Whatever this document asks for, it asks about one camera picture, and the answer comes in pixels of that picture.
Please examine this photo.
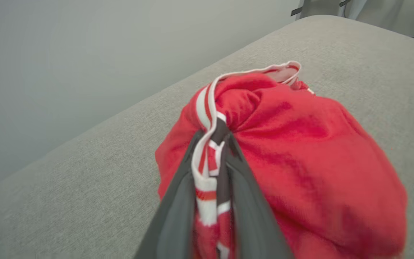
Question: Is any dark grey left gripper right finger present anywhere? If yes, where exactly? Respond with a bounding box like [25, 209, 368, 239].
[212, 119, 294, 259]

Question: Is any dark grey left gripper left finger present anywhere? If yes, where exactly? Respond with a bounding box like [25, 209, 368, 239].
[134, 130, 204, 259]

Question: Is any red garment with white trim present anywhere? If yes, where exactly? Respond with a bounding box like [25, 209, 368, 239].
[155, 61, 409, 259]

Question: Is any grey fabric sofa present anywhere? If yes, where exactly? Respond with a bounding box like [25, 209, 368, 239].
[0, 14, 414, 259]

